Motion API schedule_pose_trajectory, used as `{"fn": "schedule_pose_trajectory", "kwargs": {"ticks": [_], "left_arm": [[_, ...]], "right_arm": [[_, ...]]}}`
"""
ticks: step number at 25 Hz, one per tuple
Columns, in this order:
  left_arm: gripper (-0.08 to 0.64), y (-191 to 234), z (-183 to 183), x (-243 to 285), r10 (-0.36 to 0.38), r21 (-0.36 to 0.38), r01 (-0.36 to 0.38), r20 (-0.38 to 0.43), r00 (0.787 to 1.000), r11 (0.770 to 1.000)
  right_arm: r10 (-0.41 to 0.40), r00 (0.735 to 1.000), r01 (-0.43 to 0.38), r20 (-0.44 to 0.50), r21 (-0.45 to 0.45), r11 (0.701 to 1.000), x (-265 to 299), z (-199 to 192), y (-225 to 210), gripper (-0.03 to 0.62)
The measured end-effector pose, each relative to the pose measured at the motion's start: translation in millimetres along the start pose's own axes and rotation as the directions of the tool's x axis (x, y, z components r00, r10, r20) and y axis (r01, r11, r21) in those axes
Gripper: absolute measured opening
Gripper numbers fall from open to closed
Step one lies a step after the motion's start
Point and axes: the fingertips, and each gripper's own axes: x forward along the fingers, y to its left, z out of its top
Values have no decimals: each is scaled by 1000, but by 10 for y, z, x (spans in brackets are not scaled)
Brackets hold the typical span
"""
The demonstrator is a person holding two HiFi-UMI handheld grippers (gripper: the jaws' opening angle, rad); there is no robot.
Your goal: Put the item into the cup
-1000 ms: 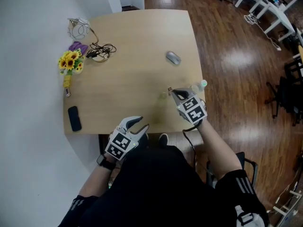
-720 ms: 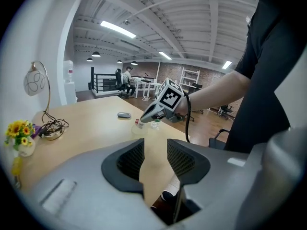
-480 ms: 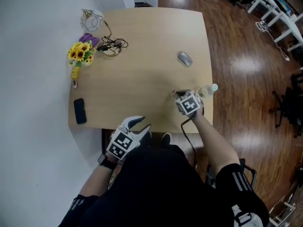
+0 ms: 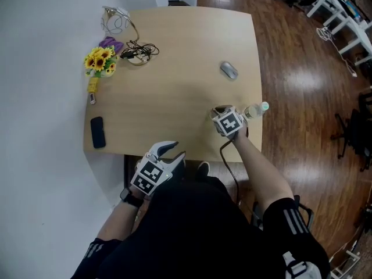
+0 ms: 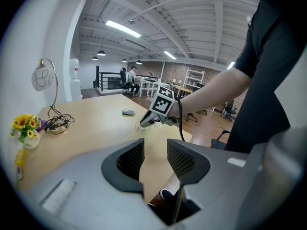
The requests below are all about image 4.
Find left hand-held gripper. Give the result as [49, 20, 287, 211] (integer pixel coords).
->
[130, 140, 187, 198]

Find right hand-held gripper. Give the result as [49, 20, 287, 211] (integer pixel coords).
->
[212, 106, 249, 141]

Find person's left forearm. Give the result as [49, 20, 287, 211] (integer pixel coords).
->
[96, 195, 144, 242]

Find person's right forearm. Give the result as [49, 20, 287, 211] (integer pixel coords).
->
[231, 131, 295, 213]

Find clear plastic water bottle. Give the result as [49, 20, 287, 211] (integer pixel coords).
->
[242, 101, 270, 120]

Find person's black shoe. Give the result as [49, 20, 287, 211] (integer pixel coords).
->
[196, 161, 211, 180]

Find grey computer mouse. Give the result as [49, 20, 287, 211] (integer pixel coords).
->
[219, 60, 239, 81]

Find black smartwatch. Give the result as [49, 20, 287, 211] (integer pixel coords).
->
[120, 187, 144, 208]

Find black phone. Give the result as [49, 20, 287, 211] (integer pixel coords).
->
[90, 116, 107, 149]

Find person's black clothing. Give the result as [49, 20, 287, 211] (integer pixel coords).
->
[70, 175, 331, 279]

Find yellow small packet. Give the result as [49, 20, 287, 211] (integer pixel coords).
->
[87, 77, 100, 94]

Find sunflower bouquet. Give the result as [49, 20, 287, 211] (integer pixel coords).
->
[84, 46, 119, 79]

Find black office chair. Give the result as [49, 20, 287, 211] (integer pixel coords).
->
[330, 91, 372, 173]

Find purple cloth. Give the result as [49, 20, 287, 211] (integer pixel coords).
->
[98, 36, 125, 54]

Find silver desk lamp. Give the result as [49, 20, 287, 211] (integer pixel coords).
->
[101, 5, 152, 67]

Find white desks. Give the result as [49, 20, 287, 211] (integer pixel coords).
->
[306, 0, 372, 67]

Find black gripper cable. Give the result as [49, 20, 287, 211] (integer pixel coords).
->
[219, 139, 241, 206]

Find black cable bundle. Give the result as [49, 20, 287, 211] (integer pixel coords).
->
[120, 40, 160, 61]

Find white floor cable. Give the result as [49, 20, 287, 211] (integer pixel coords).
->
[316, 26, 359, 78]

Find grey backpack strap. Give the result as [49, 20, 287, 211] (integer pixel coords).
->
[281, 251, 322, 279]

